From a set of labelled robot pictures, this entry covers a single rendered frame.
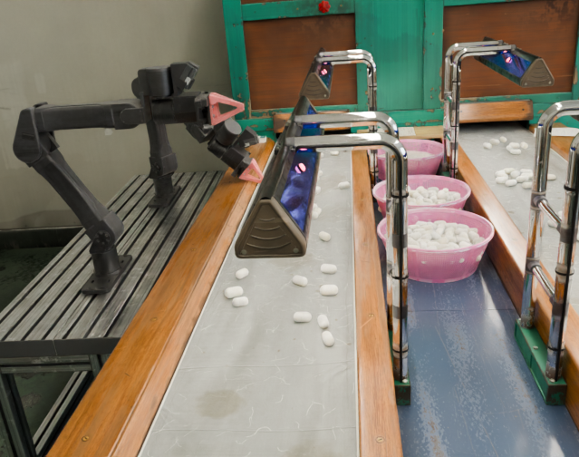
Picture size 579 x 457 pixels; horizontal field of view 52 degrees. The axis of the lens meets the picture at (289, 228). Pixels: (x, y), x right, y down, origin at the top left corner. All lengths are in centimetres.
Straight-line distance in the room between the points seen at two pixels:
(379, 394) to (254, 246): 34
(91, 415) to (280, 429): 27
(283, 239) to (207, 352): 46
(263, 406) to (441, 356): 37
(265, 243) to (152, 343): 47
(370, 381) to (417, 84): 164
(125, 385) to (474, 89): 183
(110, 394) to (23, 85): 274
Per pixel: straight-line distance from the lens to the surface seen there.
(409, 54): 238
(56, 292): 157
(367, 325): 106
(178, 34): 324
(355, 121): 99
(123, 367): 103
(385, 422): 86
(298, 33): 237
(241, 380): 99
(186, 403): 97
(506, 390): 108
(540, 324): 116
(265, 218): 65
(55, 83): 348
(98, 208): 152
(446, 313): 128
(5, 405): 152
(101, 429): 92
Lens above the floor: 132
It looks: 22 degrees down
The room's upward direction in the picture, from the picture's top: 5 degrees counter-clockwise
